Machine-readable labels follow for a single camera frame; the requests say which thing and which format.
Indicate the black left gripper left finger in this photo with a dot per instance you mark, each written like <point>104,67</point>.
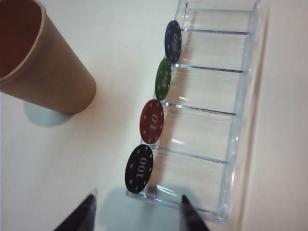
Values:
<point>79,214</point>

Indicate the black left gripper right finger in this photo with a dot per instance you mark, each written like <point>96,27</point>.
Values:
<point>192,216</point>

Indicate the black 100 poker chip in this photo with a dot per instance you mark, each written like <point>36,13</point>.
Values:
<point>139,168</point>

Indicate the red 10 poker chip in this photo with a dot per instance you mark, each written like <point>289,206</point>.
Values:
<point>152,121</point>

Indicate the clear plastic chip tray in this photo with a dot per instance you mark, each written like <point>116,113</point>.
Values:
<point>211,96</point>

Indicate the green 20 poker chip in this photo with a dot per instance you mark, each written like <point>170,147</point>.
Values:
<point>163,79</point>

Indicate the brown paper cup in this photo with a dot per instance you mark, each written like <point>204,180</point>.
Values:
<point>53,62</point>

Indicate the blue 50 poker chip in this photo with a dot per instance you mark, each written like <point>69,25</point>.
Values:
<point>173,41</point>

